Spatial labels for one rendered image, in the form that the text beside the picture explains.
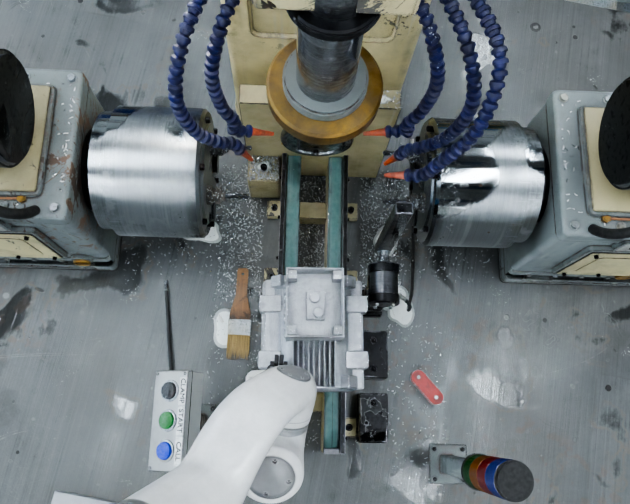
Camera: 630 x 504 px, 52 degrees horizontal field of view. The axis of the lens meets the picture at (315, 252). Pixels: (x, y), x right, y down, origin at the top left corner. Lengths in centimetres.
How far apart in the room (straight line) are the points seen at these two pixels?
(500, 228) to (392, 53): 39
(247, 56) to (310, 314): 52
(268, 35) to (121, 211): 42
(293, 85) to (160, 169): 31
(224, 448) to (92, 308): 80
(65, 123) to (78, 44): 54
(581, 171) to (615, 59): 65
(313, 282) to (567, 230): 45
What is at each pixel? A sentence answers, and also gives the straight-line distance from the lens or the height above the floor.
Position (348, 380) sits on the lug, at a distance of 113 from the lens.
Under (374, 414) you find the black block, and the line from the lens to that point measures 137.
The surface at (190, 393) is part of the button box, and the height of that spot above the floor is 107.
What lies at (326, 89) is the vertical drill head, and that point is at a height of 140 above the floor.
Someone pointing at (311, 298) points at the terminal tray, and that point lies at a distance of 110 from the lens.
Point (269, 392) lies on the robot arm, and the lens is 79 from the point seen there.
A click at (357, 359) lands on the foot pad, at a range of 115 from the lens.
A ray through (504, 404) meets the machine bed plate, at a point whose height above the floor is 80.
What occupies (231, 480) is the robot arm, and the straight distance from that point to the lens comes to 76.
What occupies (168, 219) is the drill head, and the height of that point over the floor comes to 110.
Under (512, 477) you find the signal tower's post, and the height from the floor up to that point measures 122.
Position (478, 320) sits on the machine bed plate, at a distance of 150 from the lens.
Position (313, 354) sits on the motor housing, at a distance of 112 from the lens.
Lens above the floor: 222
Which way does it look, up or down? 75 degrees down
